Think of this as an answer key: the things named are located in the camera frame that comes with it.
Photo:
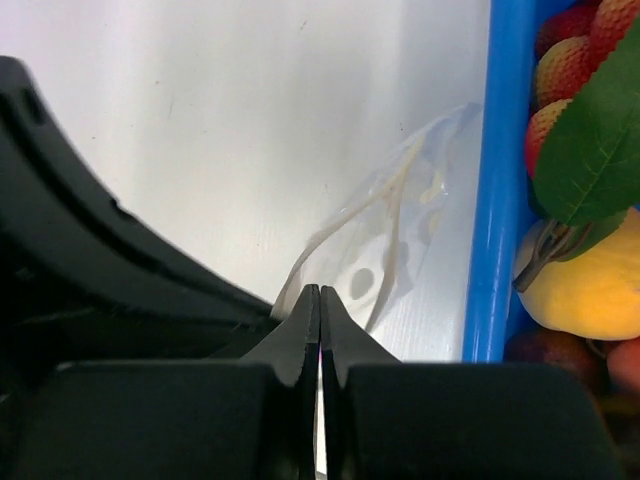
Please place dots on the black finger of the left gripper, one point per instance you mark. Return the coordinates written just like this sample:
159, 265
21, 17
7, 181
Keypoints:
82, 277

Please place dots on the green leaf toy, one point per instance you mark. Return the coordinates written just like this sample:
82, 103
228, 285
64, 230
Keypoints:
588, 166

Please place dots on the peach toy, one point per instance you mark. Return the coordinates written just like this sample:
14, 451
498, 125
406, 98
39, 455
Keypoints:
624, 365

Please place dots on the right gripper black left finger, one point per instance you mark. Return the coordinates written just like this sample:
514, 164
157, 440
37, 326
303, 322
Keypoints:
249, 418

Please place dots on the dark purple plum toy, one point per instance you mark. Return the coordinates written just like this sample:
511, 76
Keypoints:
562, 350

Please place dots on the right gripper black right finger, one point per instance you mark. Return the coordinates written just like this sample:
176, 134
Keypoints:
385, 419

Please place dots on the brown twig stem toy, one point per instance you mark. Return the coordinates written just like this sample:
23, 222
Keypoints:
555, 242

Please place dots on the clear zip top bag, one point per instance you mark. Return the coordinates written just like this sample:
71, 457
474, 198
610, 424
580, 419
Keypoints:
372, 249

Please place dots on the lychee cluster toy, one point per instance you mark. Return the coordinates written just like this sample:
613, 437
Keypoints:
570, 46

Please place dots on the blue plastic bin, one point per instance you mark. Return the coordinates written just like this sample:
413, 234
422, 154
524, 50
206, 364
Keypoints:
502, 210

